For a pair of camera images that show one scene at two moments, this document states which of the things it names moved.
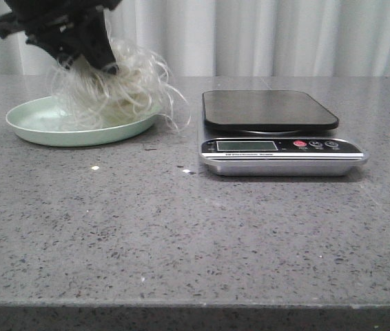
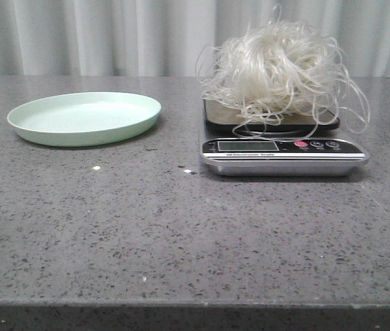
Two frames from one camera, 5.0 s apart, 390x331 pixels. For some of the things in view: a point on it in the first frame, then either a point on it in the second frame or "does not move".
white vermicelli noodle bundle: [138, 89] → [286, 77]
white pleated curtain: [233, 38] does not move
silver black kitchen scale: [264, 133] does not move
